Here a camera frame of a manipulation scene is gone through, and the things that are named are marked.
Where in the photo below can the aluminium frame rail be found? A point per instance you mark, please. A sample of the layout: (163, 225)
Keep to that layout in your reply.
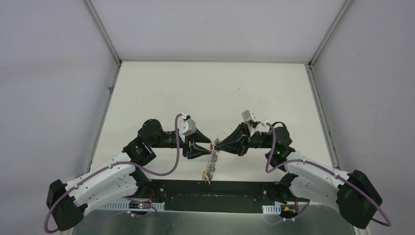
(298, 186)

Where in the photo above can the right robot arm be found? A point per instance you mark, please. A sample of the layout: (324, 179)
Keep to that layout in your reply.
(351, 194)

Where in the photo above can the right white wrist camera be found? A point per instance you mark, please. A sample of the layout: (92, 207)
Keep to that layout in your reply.
(249, 119)

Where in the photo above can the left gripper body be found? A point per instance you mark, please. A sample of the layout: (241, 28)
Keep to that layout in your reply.
(188, 149)

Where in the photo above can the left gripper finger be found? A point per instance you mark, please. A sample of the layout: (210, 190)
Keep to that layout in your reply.
(196, 151)
(199, 137)

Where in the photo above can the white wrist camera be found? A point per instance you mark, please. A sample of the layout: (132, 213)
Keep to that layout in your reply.
(249, 119)
(187, 126)

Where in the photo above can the white cable duct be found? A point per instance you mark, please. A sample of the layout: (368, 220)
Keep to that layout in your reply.
(128, 205)
(271, 209)

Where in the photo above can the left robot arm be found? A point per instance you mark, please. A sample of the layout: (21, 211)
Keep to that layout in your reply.
(122, 176)

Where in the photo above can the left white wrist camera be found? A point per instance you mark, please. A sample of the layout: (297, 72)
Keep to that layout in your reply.
(187, 126)

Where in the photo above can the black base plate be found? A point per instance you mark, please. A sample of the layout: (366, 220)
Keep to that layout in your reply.
(219, 196)

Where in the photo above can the right white cable duct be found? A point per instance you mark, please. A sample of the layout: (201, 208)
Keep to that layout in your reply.
(271, 209)

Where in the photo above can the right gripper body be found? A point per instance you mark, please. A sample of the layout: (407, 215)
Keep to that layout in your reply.
(257, 140)

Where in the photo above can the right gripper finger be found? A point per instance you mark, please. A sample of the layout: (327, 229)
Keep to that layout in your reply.
(235, 140)
(229, 149)

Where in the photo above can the left white cable duct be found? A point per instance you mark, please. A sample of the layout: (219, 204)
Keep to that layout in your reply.
(128, 205)

